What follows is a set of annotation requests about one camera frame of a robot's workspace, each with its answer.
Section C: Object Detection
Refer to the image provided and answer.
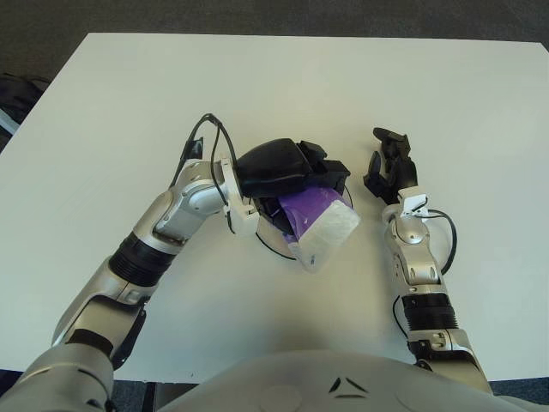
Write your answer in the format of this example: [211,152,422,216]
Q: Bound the black table leg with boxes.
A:
[143,381,158,412]

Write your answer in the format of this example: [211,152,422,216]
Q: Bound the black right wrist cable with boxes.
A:
[426,209,458,274]

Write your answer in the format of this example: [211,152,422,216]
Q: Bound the white bar beside bag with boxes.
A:
[0,109,21,136]

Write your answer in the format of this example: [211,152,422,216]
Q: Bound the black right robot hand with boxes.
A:
[363,127,430,218]

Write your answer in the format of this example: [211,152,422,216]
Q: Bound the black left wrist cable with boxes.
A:
[173,112,241,237]

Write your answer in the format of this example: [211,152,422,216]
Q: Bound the white plate with black rim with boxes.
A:
[256,171,357,263]

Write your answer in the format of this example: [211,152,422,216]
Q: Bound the grey robot torso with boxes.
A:
[162,349,549,412]

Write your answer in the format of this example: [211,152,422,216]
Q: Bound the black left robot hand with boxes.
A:
[216,136,352,239]

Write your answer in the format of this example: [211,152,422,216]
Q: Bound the purple tissue paper pack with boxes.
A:
[276,188,360,274]

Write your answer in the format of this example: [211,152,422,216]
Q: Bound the black bag on floor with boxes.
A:
[0,72,51,142]

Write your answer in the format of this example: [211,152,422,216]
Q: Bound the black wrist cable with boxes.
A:
[426,209,458,274]
[173,112,241,237]

